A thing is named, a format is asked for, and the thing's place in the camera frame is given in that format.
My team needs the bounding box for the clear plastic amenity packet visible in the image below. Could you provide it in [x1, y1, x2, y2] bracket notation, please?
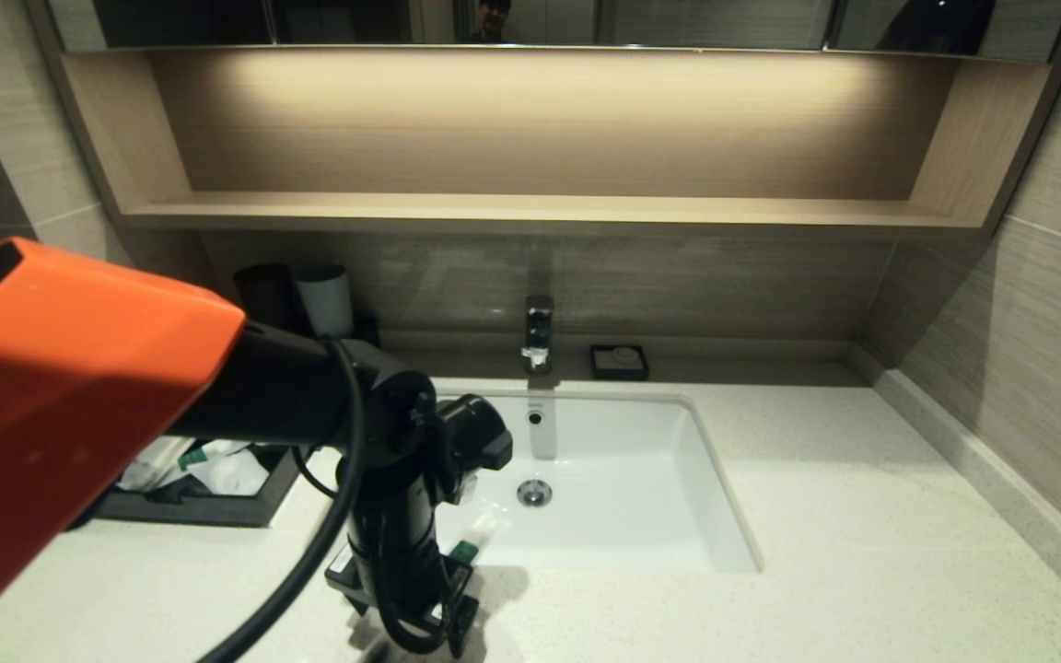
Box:
[190, 449, 272, 496]

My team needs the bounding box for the white sink basin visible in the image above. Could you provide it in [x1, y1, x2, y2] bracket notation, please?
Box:
[308, 389, 762, 576]

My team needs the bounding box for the chrome faucet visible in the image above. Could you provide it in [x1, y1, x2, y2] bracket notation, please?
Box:
[522, 295, 556, 376]

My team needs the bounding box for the white cup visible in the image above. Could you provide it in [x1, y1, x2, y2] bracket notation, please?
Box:
[295, 264, 355, 340]

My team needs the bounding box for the black soap dish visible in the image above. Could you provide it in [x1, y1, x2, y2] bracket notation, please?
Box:
[589, 343, 650, 381]

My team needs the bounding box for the black cup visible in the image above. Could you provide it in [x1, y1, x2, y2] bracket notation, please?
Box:
[234, 263, 301, 331]

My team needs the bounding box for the thin black camera cable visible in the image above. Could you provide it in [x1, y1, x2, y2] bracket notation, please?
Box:
[194, 341, 367, 663]

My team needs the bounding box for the light wooden wall shelf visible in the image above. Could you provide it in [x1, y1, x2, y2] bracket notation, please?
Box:
[26, 41, 1061, 242]

